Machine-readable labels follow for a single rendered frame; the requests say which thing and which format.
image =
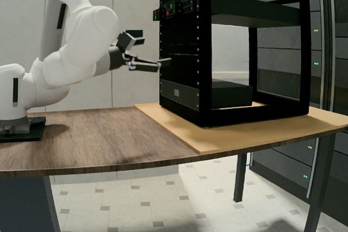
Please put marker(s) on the tan wooden board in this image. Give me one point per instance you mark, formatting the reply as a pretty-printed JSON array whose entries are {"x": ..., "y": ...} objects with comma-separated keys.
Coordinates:
[{"x": 230, "y": 137}]

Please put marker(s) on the black metal rack frame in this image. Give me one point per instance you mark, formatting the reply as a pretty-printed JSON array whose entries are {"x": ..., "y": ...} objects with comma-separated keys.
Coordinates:
[{"x": 185, "y": 85}]

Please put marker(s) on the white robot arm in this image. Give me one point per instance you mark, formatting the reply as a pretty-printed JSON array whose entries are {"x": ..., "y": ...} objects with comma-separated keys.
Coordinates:
[{"x": 89, "y": 32}]

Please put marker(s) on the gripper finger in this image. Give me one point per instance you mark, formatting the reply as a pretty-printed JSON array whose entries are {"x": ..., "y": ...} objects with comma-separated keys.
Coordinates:
[
  {"x": 139, "y": 40},
  {"x": 144, "y": 64}
]

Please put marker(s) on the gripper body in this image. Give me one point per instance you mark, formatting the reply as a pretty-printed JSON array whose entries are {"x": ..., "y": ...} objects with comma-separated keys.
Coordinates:
[{"x": 116, "y": 58}]

